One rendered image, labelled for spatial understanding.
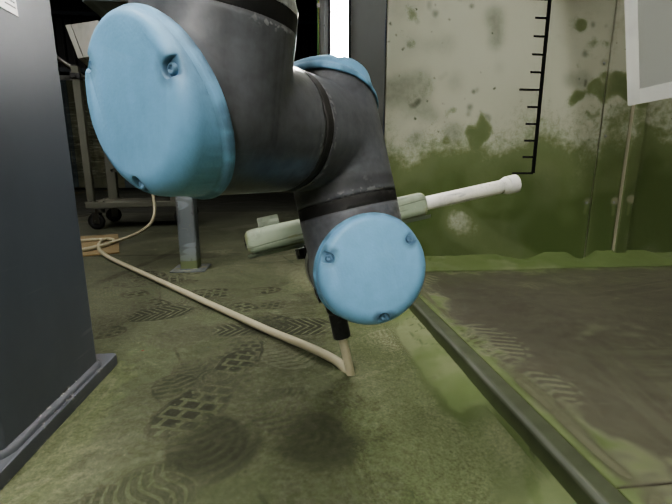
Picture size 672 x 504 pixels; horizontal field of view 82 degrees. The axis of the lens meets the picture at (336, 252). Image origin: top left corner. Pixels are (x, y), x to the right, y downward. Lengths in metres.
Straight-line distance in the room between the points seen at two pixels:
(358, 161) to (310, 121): 0.07
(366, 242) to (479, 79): 1.08
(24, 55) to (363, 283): 0.53
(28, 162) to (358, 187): 0.45
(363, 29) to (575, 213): 0.89
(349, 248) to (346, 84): 0.13
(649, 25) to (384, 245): 0.75
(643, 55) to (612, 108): 0.63
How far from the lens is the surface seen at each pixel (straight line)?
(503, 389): 0.62
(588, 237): 1.56
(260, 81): 0.22
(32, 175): 0.64
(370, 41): 1.27
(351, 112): 0.31
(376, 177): 0.32
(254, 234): 0.63
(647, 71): 0.96
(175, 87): 0.20
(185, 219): 1.45
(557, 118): 1.46
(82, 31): 3.17
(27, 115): 0.66
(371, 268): 0.30
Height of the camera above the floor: 0.34
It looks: 11 degrees down
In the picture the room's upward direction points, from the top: straight up
